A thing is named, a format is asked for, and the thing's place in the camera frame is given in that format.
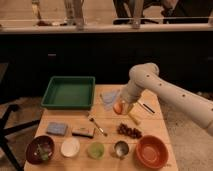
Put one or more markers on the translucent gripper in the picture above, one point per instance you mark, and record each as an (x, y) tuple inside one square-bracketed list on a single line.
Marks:
[(126, 107)]

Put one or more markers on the orange apple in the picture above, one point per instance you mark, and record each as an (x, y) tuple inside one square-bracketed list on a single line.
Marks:
[(117, 107)]

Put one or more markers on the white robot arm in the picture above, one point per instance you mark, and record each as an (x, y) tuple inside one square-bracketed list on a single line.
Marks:
[(146, 76)]

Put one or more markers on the red bowl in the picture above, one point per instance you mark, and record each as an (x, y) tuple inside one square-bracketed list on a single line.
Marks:
[(151, 152)]

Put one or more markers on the white bowl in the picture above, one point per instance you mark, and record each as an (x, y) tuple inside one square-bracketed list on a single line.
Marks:
[(70, 147)]

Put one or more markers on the dark maroon bowl with greens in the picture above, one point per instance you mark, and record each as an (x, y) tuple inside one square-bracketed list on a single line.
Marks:
[(40, 150)]

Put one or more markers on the light blue cloth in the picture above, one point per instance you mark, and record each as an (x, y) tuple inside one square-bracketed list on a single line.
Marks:
[(109, 98)]

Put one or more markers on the bunch of dark grapes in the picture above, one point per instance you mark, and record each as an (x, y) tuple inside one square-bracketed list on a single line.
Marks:
[(127, 131)]

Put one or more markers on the small metal cup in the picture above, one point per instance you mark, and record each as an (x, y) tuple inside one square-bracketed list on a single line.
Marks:
[(121, 149)]

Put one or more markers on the dark eraser block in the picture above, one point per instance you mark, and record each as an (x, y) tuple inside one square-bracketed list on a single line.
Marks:
[(84, 132)]

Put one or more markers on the green cup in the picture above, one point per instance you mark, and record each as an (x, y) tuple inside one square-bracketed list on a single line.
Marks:
[(96, 150)]

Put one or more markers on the green plastic tray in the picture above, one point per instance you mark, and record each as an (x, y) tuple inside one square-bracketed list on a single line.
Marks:
[(69, 92)]

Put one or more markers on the blue sponge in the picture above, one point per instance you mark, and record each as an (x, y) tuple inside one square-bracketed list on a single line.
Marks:
[(56, 128)]

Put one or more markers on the black office chair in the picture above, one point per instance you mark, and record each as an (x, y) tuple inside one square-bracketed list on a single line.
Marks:
[(5, 131)]

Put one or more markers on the metal spoon black handle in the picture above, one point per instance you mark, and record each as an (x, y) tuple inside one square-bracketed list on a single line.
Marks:
[(143, 105)]

